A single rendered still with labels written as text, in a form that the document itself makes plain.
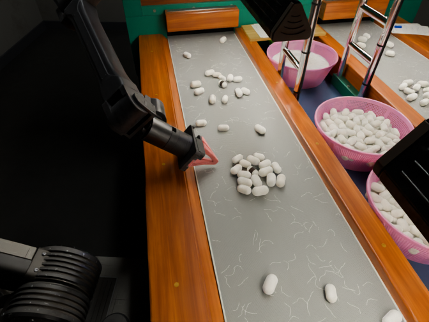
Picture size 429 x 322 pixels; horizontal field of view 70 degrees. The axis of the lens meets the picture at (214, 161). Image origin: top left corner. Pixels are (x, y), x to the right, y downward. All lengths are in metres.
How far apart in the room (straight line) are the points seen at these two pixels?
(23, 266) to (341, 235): 0.60
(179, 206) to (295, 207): 0.26
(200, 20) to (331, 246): 1.02
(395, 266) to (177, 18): 1.12
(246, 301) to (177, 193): 0.26
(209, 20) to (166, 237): 0.98
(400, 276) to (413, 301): 0.04
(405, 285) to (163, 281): 0.42
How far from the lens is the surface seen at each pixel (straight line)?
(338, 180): 0.76
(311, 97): 1.19
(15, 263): 0.64
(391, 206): 0.79
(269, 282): 0.59
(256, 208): 0.70
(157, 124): 0.65
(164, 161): 0.76
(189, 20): 1.36
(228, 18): 1.39
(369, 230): 0.70
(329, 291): 0.61
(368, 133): 0.97
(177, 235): 0.63
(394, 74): 1.32
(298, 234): 0.67
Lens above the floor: 1.29
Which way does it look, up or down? 45 degrees down
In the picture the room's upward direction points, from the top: straight up
